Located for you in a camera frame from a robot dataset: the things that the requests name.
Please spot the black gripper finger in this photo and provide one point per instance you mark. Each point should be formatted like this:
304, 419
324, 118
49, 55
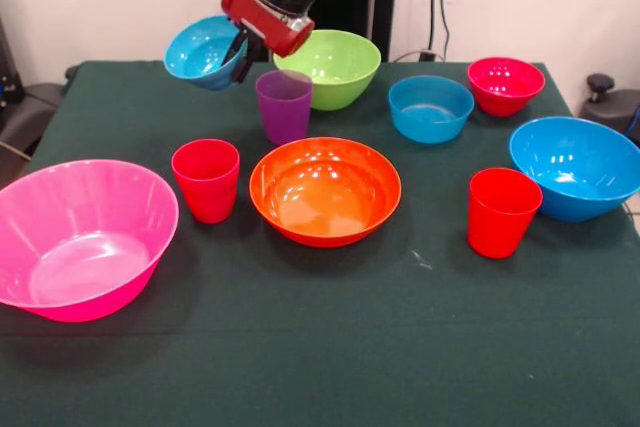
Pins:
246, 64
235, 49

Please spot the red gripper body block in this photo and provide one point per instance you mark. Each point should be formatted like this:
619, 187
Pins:
260, 17

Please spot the small blue ridged bowl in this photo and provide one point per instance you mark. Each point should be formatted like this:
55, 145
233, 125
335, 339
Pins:
195, 54

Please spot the purple cup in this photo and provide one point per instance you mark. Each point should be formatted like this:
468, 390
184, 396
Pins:
282, 117

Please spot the orange bowl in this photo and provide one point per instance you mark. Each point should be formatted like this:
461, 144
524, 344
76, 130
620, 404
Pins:
325, 197

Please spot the black equipment tower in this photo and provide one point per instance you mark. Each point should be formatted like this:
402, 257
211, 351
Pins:
7, 72

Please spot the green bowl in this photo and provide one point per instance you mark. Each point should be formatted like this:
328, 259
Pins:
340, 77

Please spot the red cup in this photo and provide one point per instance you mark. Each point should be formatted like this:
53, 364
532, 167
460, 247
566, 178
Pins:
500, 227
205, 192

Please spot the medium blue bowl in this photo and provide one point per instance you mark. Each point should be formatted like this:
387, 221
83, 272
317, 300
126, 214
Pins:
430, 117

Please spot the large pink bowl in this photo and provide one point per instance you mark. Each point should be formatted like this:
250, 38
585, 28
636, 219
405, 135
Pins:
75, 247

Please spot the small red bowl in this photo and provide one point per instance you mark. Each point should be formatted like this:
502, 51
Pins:
505, 92

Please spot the dark green tablecloth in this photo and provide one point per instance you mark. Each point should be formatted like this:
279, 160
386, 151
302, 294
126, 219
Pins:
320, 347

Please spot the large blue bowl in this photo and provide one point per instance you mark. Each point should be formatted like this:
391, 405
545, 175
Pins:
575, 172

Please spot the black pedestal foot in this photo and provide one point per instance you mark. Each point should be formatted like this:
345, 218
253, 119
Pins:
30, 112
615, 107

